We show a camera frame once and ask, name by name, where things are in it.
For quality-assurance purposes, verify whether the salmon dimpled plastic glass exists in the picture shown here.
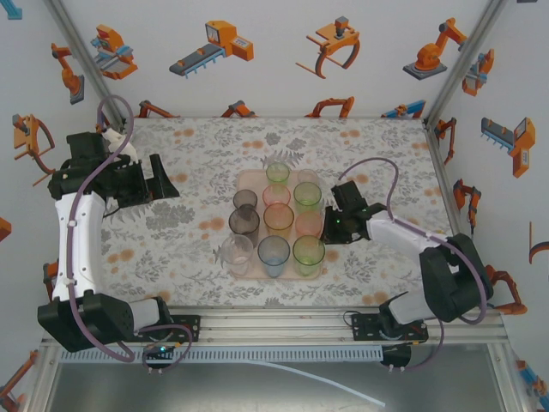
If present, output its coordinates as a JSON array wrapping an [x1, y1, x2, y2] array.
[[294, 209, 324, 238]]

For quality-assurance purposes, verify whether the medium green plastic glass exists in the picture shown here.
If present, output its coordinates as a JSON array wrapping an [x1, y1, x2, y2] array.
[[292, 233, 327, 277]]

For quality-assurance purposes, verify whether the large green plastic glass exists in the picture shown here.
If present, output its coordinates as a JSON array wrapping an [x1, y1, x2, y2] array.
[[293, 181, 323, 213]]

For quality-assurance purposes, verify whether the orange plastic glass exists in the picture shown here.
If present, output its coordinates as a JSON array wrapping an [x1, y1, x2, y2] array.
[[262, 202, 296, 238]]

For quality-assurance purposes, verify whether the small clear plastic glass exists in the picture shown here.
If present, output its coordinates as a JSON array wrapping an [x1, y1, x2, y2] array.
[[296, 167, 321, 188]]

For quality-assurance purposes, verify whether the pink faceted plastic glass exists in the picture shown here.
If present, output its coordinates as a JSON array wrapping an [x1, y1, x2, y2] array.
[[262, 184, 293, 209]]

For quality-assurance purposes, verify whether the blue plastic glass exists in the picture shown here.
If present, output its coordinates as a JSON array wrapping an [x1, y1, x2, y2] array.
[[256, 234, 292, 278]]

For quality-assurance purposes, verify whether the small green plastic glass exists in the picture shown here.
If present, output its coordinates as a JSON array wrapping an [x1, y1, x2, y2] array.
[[265, 162, 292, 187]]

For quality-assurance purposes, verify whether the small grey plastic glass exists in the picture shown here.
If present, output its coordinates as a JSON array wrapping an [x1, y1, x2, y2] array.
[[232, 189, 259, 212]]

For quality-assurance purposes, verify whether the tall grey plastic glass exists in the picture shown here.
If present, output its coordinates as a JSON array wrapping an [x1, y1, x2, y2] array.
[[227, 204, 262, 242]]

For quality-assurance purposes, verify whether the large clear plastic glass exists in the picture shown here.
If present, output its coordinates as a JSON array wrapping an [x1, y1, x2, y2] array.
[[220, 233, 256, 278]]

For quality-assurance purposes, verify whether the pink plastic tray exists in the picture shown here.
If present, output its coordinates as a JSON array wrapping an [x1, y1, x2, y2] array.
[[234, 168, 329, 282]]

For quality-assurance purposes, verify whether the floral table cover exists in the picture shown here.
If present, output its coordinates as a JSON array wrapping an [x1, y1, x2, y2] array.
[[100, 116, 485, 309]]

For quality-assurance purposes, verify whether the white plastic tube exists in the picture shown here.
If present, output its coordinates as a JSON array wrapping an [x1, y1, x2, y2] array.
[[244, 359, 387, 409]]

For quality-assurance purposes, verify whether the grey metal shelf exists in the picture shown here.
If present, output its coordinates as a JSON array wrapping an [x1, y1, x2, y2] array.
[[46, 359, 511, 412]]

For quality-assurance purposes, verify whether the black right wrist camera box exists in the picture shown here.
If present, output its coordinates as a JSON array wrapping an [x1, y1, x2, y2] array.
[[331, 181, 368, 212]]

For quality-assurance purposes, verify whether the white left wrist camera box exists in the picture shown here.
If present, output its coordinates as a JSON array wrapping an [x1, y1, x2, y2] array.
[[101, 128, 139, 165]]

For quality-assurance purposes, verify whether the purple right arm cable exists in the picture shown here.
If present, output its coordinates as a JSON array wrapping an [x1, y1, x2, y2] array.
[[337, 157, 490, 373]]

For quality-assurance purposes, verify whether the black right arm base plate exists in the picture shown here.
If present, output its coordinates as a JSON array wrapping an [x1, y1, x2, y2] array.
[[350, 312, 429, 345]]

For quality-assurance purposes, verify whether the aluminium table edge rail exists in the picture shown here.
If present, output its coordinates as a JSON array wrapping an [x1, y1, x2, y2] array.
[[422, 118, 488, 310]]

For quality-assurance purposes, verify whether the wide aluminium profile rail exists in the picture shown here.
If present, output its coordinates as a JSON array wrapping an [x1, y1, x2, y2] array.
[[40, 305, 510, 345]]

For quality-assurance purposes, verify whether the white slotted cable duct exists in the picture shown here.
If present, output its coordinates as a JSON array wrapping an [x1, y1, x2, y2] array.
[[59, 345, 383, 365]]

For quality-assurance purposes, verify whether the aluminium frame post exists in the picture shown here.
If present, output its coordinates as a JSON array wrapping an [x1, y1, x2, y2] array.
[[42, 0, 130, 130], [422, 0, 512, 129]]

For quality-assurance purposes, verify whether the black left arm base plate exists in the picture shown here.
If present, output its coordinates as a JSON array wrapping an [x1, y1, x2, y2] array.
[[143, 314, 202, 345]]

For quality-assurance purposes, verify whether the aluminium frame leg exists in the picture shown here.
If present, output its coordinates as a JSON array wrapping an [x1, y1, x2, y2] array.
[[23, 342, 61, 412], [486, 342, 531, 412]]

